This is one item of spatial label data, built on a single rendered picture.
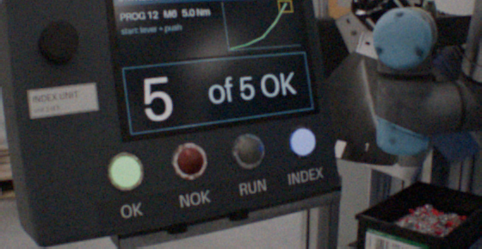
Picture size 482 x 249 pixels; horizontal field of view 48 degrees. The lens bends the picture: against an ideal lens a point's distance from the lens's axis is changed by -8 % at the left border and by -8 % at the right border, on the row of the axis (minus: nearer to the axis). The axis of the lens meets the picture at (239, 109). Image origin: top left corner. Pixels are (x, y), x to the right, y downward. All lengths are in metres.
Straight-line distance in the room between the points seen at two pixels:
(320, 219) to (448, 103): 0.28
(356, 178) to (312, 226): 1.94
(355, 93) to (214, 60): 0.70
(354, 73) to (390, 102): 0.40
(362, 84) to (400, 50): 0.42
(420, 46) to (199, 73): 0.36
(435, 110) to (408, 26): 0.12
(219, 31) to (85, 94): 0.12
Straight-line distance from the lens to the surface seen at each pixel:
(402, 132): 0.76
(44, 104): 0.40
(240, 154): 0.44
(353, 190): 2.57
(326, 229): 0.62
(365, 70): 1.16
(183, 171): 0.42
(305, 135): 0.47
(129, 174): 0.41
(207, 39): 0.45
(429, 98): 0.78
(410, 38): 0.72
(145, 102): 0.42
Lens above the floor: 1.24
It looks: 12 degrees down
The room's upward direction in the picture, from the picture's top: 1 degrees counter-clockwise
